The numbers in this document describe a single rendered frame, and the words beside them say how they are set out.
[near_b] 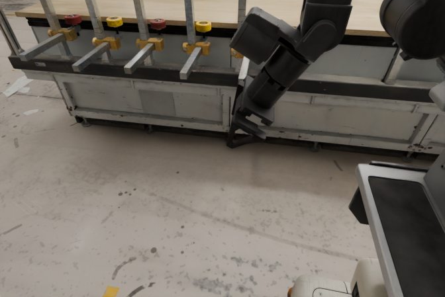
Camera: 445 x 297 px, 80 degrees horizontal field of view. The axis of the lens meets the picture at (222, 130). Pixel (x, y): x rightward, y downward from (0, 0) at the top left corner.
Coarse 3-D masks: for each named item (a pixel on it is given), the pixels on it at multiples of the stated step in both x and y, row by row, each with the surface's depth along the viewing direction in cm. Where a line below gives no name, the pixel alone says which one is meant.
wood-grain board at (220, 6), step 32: (64, 0) 178; (96, 0) 178; (128, 0) 178; (160, 0) 178; (224, 0) 178; (256, 0) 178; (288, 0) 178; (352, 0) 178; (352, 32) 134; (384, 32) 131
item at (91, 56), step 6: (120, 36) 150; (108, 42) 140; (96, 48) 134; (102, 48) 135; (108, 48) 140; (90, 54) 128; (96, 54) 131; (78, 60) 123; (84, 60) 123; (90, 60) 127; (72, 66) 119; (78, 66) 119; (84, 66) 123
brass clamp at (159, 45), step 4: (136, 40) 138; (140, 40) 137; (144, 40) 137; (148, 40) 137; (152, 40) 137; (156, 40) 137; (160, 40) 137; (136, 44) 139; (140, 44) 138; (144, 44) 138; (156, 44) 137; (160, 44) 137; (140, 48) 140; (156, 48) 138; (160, 48) 138
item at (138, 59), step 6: (156, 36) 144; (162, 36) 146; (144, 48) 131; (150, 48) 133; (138, 54) 126; (144, 54) 127; (132, 60) 120; (138, 60) 122; (126, 66) 116; (132, 66) 117; (126, 72) 116; (132, 72) 117
